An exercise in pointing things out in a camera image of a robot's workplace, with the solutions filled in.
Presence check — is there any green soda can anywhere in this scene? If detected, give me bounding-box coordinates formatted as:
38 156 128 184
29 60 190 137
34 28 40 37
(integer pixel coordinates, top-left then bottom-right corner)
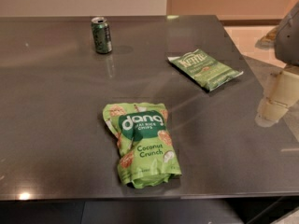
92 17 112 54

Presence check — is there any green jalapeno kettle chip bag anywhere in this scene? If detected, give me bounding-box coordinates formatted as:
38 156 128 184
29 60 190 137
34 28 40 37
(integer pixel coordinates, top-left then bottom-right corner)
168 49 243 91

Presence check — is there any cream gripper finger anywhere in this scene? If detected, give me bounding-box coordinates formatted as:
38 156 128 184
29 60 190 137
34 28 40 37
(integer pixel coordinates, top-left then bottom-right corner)
264 66 299 107
255 97 288 128

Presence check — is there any green dang rice chip bag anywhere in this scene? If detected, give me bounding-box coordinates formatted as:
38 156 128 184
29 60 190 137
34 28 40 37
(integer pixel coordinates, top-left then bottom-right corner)
103 103 181 189

